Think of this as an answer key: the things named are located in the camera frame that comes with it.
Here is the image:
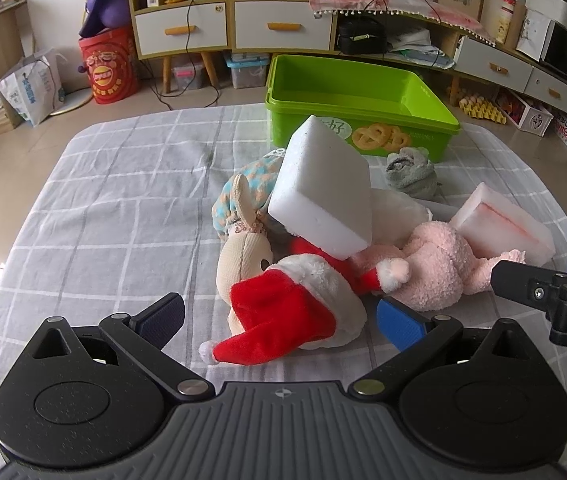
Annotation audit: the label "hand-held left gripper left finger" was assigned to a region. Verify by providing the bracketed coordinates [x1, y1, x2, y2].
[28, 294, 217, 403]

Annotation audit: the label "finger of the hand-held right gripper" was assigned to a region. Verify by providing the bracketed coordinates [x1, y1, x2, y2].
[491, 259, 567, 352]

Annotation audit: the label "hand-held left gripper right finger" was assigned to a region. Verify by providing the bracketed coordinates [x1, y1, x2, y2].
[351, 296, 539, 401]

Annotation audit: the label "pink stained white foam block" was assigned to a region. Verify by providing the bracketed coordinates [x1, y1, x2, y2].
[449, 182, 555, 267]

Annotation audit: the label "pink plush toy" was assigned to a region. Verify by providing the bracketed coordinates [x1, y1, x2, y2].
[288, 220, 527, 313]

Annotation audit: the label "beige rabbit doll floral dress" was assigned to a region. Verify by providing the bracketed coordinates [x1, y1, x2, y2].
[211, 152, 294, 311]

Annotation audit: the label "red santa hat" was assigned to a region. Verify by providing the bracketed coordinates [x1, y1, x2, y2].
[198, 254, 368, 366]

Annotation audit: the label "plain white foam block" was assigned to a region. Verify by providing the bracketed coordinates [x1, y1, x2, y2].
[268, 115, 374, 260]

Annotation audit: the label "green plastic bin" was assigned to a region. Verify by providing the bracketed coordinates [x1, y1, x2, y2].
[265, 54, 461, 163]

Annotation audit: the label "grey checked blanket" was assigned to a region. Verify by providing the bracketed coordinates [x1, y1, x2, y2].
[0, 101, 567, 476]

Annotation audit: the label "grey plush toy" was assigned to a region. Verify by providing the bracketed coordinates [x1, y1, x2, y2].
[385, 147, 439, 200]

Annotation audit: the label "white box round logo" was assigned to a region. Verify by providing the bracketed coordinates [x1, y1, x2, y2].
[496, 87, 554, 137]

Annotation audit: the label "yellow egg carton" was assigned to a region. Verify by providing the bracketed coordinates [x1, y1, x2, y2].
[458, 95, 509, 126]

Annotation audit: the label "black microwave oven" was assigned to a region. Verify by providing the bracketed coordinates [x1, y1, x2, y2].
[538, 22, 567, 83]

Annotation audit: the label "low wooden cabinet white drawers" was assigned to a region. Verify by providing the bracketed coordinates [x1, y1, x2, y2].
[333, 5, 567, 113]

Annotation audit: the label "white drawing paper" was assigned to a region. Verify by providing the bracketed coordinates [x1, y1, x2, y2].
[516, 7, 554, 61]

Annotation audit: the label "clear storage box red contents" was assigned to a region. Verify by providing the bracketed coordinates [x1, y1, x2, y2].
[171, 57, 204, 92]

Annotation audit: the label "red printed bag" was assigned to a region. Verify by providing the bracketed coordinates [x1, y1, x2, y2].
[78, 27, 139, 106]

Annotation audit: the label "stack of papers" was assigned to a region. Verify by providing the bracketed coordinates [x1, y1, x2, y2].
[388, 27, 457, 68]

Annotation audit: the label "clear storage box blue lid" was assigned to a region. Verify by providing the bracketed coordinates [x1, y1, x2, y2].
[224, 54, 270, 90]

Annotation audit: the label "red and white bottle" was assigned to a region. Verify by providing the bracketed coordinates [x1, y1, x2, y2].
[496, 0, 520, 45]

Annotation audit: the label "white paper bag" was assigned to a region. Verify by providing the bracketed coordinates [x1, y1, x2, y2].
[0, 49, 67, 128]

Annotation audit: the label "black bag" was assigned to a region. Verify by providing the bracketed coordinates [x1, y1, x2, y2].
[337, 16, 387, 56]

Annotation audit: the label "tall wooden cabinet white drawers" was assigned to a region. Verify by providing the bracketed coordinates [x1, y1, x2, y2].
[124, 0, 339, 93]

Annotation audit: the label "purple plush toy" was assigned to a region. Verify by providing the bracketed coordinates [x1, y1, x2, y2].
[80, 0, 129, 38]

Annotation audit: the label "black cable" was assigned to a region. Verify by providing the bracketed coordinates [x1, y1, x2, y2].
[151, 0, 219, 98]

